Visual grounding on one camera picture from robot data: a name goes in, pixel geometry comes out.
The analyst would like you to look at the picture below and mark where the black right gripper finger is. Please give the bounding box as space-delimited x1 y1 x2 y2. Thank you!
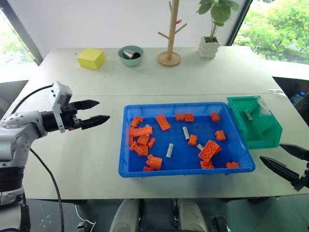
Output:
279 144 309 160
259 156 303 187

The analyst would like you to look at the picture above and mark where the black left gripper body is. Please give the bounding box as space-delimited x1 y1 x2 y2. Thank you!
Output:
60 102 83 131

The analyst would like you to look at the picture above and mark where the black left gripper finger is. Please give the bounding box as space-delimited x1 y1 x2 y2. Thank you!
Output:
72 99 100 110
80 115 111 131

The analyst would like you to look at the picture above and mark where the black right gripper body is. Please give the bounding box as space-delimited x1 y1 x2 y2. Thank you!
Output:
293 161 309 192

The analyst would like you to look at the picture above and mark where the green plastic bin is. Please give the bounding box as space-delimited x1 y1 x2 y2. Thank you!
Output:
226 95 283 149

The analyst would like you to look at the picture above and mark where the yellow sponge block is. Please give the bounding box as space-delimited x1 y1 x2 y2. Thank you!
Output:
76 47 107 71

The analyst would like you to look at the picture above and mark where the clear plastic label holder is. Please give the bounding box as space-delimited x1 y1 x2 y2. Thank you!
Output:
257 98 273 117

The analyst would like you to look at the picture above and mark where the blue water bottle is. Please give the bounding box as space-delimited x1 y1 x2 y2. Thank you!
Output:
289 90 308 104

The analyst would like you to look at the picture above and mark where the teal bowl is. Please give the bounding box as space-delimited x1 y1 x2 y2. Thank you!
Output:
117 44 145 68

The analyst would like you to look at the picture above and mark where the metal cup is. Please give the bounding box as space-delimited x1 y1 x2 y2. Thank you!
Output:
122 48 142 60

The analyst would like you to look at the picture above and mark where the round orange building block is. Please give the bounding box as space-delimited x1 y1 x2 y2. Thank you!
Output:
146 154 163 170

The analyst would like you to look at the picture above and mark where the black floor device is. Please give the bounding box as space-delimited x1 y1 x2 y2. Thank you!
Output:
211 214 229 232

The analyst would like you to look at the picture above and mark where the wooden tree stand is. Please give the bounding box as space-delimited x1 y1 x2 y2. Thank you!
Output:
156 0 188 67

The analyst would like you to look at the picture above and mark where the blue plastic tray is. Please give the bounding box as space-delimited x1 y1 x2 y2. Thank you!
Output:
118 101 256 178

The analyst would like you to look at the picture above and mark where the grey rounded shape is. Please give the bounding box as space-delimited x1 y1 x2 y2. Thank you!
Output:
109 199 141 232
178 199 210 232

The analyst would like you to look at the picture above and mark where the white plant pot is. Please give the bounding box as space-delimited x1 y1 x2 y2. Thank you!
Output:
197 36 221 59

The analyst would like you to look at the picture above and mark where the green leafy plant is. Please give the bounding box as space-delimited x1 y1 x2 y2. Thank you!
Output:
196 0 241 43

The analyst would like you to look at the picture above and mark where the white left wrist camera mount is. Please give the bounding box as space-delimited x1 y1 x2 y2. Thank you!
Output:
48 81 72 135

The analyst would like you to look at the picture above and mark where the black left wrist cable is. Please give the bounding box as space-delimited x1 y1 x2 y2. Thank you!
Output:
11 84 54 115

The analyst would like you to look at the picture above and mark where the black hanging robot cable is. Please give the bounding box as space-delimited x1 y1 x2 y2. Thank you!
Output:
29 147 65 232

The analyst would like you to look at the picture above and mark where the white cord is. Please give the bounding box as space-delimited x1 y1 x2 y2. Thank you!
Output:
268 88 287 98

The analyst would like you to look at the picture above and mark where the white floor cable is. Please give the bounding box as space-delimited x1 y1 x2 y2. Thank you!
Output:
74 203 97 232

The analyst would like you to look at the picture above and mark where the dark window frame post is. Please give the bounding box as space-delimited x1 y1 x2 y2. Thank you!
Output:
0 0 44 66
230 0 254 46

